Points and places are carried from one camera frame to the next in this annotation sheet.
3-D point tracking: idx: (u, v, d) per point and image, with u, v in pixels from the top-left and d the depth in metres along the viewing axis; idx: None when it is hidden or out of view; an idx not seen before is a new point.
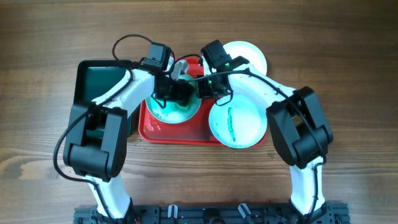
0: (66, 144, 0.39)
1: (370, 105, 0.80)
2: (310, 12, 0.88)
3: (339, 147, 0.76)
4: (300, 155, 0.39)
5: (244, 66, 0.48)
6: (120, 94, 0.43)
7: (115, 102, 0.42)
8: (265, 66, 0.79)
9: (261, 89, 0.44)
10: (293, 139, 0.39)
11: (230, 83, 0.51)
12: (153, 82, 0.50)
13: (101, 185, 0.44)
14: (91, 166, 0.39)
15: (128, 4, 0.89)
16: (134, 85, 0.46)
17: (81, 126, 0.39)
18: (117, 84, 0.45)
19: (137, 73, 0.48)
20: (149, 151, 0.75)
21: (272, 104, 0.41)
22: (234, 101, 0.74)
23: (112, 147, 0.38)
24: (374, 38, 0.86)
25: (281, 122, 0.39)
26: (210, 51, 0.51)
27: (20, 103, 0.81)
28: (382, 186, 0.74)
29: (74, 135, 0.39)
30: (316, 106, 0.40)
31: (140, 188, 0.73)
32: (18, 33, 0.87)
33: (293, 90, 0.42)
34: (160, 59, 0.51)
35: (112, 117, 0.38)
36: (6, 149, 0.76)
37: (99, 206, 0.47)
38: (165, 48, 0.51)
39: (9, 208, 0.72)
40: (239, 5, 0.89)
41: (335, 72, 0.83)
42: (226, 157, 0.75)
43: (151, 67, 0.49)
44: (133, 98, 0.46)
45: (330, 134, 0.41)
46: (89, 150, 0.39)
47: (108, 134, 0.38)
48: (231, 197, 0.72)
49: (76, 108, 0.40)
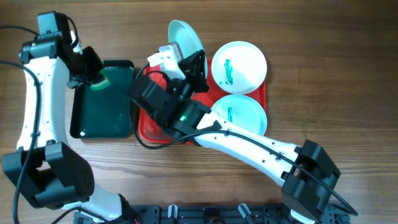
0: (28, 198, 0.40)
1: (370, 105, 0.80)
2: (310, 12, 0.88)
3: (339, 147, 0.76)
4: (322, 210, 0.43)
5: (206, 120, 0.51)
6: (40, 119, 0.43)
7: (41, 135, 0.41)
8: (265, 65, 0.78)
9: (258, 156, 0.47)
10: (316, 201, 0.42)
11: (197, 140, 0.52)
12: (62, 62, 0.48)
13: (84, 204, 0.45)
14: (61, 200, 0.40)
15: (128, 4, 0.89)
16: (43, 90, 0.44)
17: (28, 177, 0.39)
18: (29, 102, 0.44)
19: (37, 65, 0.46)
20: (149, 151, 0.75)
21: (286, 178, 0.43)
22: (234, 102, 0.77)
23: (72, 178, 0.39)
24: (373, 38, 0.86)
25: (303, 202, 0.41)
26: (152, 99, 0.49)
27: (20, 104, 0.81)
28: (383, 186, 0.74)
29: (28, 190, 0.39)
30: (324, 160, 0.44)
31: (140, 188, 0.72)
32: (19, 34, 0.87)
33: (295, 149, 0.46)
34: (56, 28, 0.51)
35: (51, 155, 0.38)
36: (7, 149, 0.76)
37: (92, 218, 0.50)
38: (53, 15, 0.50)
39: (9, 208, 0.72)
40: (239, 5, 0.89)
41: (335, 73, 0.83)
42: (226, 157, 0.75)
43: (46, 39, 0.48)
44: (55, 104, 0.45)
45: (336, 173, 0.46)
46: (52, 191, 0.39)
47: (60, 170, 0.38)
48: (231, 197, 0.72)
49: (9, 166, 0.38)
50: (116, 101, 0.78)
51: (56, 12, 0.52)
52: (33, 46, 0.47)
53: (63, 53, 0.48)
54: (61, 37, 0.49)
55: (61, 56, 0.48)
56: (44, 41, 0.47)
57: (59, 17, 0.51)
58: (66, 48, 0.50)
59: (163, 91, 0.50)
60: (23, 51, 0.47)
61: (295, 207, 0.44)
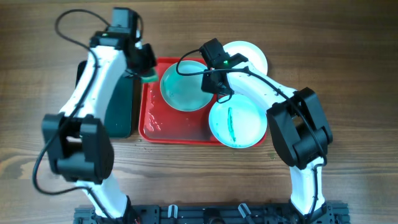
0: (50, 160, 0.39)
1: (370, 105, 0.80)
2: (310, 12, 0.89)
3: (339, 147, 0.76)
4: (300, 157, 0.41)
5: (244, 65, 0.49)
6: (88, 94, 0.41)
7: (85, 107, 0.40)
8: (265, 67, 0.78)
9: (262, 89, 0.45)
10: (293, 140, 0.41)
11: (229, 81, 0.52)
12: (123, 56, 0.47)
13: (94, 188, 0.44)
14: (78, 173, 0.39)
15: (128, 4, 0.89)
16: (100, 73, 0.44)
17: (58, 141, 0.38)
18: (83, 79, 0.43)
19: (102, 53, 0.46)
20: (149, 151, 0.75)
21: (273, 105, 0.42)
22: (234, 101, 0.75)
23: (96, 155, 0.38)
24: (373, 38, 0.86)
25: (280, 127, 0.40)
26: (208, 50, 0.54)
27: (20, 103, 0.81)
28: (382, 186, 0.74)
29: (53, 151, 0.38)
30: (316, 106, 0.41)
31: (140, 188, 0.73)
32: (19, 34, 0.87)
33: (293, 91, 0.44)
34: (126, 25, 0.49)
35: (86, 127, 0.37)
36: (6, 149, 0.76)
37: (96, 208, 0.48)
38: (129, 13, 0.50)
39: (10, 208, 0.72)
40: (239, 5, 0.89)
41: (335, 73, 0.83)
42: (226, 157, 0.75)
43: (116, 35, 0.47)
44: (104, 89, 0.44)
45: (329, 134, 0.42)
46: (76, 161, 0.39)
47: (89, 143, 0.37)
48: (231, 197, 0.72)
49: (46, 125, 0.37)
50: (117, 97, 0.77)
51: (132, 10, 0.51)
52: (104, 38, 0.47)
53: (126, 51, 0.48)
54: (129, 36, 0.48)
55: (124, 54, 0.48)
56: (114, 35, 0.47)
57: (133, 16, 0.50)
58: (131, 47, 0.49)
59: (221, 46, 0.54)
60: (94, 38, 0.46)
61: (278, 141, 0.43)
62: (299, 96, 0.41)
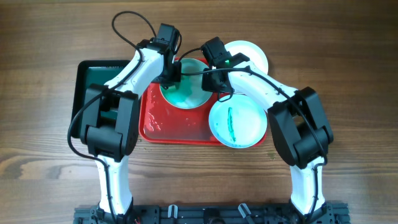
0: (83, 126, 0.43)
1: (370, 105, 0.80)
2: (310, 12, 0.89)
3: (338, 147, 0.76)
4: (300, 156, 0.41)
5: (244, 64, 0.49)
6: (130, 77, 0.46)
7: (127, 85, 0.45)
8: (265, 66, 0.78)
9: (262, 89, 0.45)
10: (294, 140, 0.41)
11: (230, 81, 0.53)
12: (163, 60, 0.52)
13: (111, 168, 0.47)
14: (106, 144, 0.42)
15: (128, 5, 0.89)
16: (144, 65, 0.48)
17: (96, 107, 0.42)
18: (126, 67, 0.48)
19: (146, 52, 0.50)
20: (149, 151, 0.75)
21: (273, 104, 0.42)
22: (235, 101, 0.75)
23: (126, 129, 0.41)
24: (373, 38, 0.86)
25: (280, 124, 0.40)
26: (209, 49, 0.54)
27: (20, 103, 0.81)
28: (382, 186, 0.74)
29: (89, 117, 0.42)
30: (317, 106, 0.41)
31: (140, 188, 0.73)
32: (18, 34, 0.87)
33: (295, 90, 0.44)
34: (169, 38, 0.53)
35: (125, 101, 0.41)
36: (6, 149, 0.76)
37: (103, 194, 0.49)
38: (173, 29, 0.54)
39: (10, 208, 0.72)
40: (239, 5, 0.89)
41: (335, 73, 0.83)
42: (225, 157, 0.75)
43: (159, 45, 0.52)
44: (143, 79, 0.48)
45: (330, 134, 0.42)
46: (106, 131, 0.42)
47: (124, 115, 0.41)
48: (231, 197, 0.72)
49: (90, 91, 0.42)
50: None
51: (175, 28, 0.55)
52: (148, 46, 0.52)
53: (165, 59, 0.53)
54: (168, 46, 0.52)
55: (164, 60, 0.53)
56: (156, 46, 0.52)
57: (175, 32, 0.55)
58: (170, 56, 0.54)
59: (223, 45, 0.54)
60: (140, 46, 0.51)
61: (278, 139, 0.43)
62: (300, 96, 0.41)
